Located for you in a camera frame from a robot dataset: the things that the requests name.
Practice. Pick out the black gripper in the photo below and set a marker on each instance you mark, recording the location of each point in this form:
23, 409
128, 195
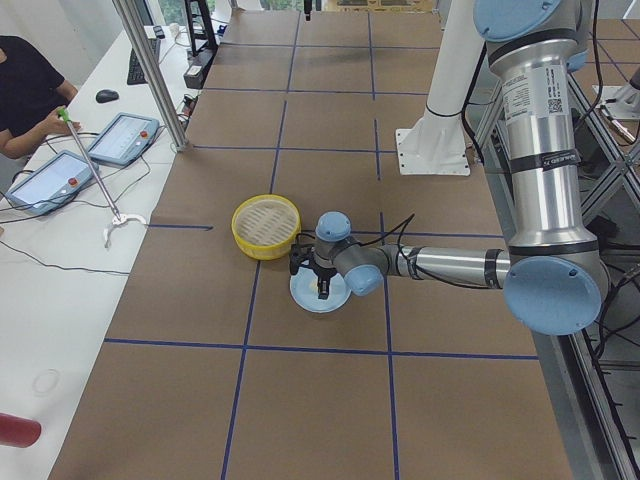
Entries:
322, 273

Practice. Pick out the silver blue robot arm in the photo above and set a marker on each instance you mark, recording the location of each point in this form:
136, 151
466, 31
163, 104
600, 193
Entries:
551, 274

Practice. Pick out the yellow rimmed bamboo steamer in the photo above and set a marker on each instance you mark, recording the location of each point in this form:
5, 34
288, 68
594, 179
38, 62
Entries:
271, 252

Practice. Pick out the white gauze steamer liner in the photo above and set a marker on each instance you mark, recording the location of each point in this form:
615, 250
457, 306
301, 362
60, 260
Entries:
266, 222

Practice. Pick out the person's hand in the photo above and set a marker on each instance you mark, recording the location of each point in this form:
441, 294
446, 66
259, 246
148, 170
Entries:
53, 124

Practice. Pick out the light blue plate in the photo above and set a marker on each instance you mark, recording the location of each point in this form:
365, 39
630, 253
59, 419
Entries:
308, 298

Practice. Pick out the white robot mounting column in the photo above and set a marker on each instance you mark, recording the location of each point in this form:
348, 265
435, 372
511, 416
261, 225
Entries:
458, 55

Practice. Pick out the far blue teach pendant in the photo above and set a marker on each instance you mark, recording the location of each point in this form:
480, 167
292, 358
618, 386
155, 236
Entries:
124, 139

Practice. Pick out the blue teach pendant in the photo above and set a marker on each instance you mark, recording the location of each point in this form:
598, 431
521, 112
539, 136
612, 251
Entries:
124, 139
53, 184

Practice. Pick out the black power adapter box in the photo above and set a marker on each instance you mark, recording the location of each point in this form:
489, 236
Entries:
198, 68

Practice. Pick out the near blue teach pendant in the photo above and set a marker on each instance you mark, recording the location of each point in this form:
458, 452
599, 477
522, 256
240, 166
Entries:
53, 184

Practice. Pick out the black keyboard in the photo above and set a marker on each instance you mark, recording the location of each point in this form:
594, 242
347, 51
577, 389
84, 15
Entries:
135, 73

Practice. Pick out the black computer mouse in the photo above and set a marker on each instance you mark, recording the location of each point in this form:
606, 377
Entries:
106, 95

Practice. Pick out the clear tape roll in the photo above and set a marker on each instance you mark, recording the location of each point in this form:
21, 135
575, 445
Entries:
45, 382

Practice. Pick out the metal reacher grabber tool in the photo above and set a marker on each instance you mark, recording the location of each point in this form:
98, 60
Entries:
120, 219

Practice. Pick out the red cylinder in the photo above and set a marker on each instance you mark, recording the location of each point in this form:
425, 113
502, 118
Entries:
18, 432

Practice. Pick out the person in black shirt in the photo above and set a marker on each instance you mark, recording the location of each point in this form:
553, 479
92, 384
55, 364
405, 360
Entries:
31, 88

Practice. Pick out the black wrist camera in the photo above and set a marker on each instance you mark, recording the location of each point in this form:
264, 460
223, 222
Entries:
300, 256

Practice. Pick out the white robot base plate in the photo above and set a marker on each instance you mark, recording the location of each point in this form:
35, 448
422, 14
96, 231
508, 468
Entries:
432, 152

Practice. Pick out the aluminium frame post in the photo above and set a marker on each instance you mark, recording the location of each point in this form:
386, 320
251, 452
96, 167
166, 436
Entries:
136, 33

